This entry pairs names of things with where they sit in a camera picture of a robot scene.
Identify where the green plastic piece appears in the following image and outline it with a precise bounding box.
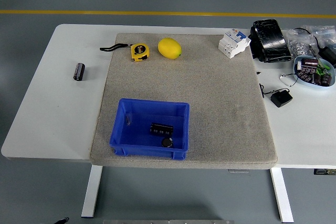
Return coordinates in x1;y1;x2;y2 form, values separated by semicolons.
316;65;331;76

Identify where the blue plastic box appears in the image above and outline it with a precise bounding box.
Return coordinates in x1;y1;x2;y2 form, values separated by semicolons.
109;98;190;161

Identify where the small black adapter with cable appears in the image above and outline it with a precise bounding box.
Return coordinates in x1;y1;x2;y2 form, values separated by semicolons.
259;83;293;108

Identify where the white circuit breaker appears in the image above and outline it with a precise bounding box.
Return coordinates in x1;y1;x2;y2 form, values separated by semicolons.
218;29;251;59

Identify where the yellow tape measure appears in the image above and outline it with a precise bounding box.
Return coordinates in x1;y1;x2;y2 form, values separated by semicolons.
99;42;150;63

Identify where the light blue bowl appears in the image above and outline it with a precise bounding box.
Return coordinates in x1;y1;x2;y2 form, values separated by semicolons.
293;55;336;88

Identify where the black wrapped case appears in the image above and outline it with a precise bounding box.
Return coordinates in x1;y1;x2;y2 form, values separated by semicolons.
249;19;292;63

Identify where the clear bag of hardware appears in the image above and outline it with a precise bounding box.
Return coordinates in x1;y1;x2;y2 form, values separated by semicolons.
301;25;336;49

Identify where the yellow lemon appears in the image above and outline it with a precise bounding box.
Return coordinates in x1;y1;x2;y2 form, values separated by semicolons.
157;37;182;59

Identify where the black power adapter with cord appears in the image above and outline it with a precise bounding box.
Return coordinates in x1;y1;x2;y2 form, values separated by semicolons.
293;27;336;65

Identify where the grey-brown table mat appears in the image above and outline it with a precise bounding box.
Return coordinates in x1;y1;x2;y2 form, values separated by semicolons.
89;33;278;170

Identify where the white table leg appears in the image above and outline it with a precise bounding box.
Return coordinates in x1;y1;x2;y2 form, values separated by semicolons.
270;167;295;223
80;166;103;219

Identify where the large dark battery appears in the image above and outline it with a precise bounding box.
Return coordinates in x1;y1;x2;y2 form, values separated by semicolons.
298;66;316;83
301;57;319;69

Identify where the silver wire ring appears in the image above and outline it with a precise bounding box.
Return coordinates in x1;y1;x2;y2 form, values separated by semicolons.
279;73;299;88

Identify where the clear bag of nuts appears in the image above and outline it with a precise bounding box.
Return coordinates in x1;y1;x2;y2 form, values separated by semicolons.
285;28;317;57

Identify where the black table control panel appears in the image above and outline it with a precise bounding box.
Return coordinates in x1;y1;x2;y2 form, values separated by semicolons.
313;168;336;176

